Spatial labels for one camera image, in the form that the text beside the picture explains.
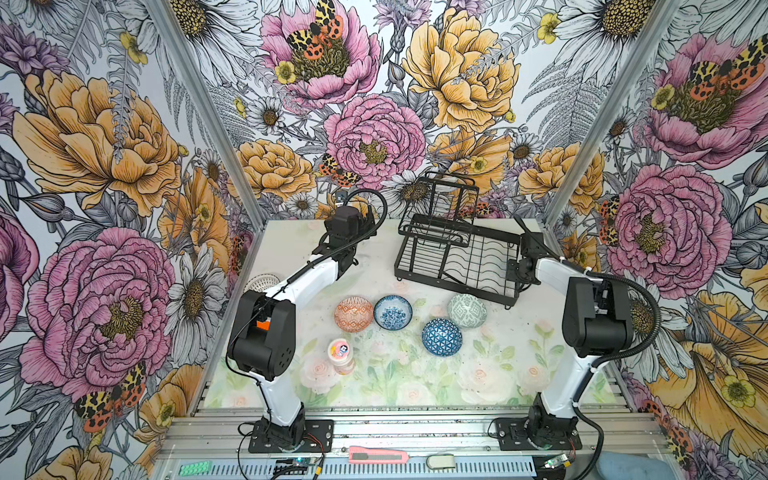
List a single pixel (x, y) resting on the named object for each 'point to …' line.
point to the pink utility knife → (365, 455)
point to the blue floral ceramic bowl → (393, 312)
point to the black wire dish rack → (441, 245)
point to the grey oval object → (440, 461)
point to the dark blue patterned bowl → (441, 337)
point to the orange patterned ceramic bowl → (353, 314)
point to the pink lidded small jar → (340, 353)
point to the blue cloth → (614, 465)
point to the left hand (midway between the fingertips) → (355, 223)
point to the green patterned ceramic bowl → (467, 311)
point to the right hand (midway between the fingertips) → (517, 279)
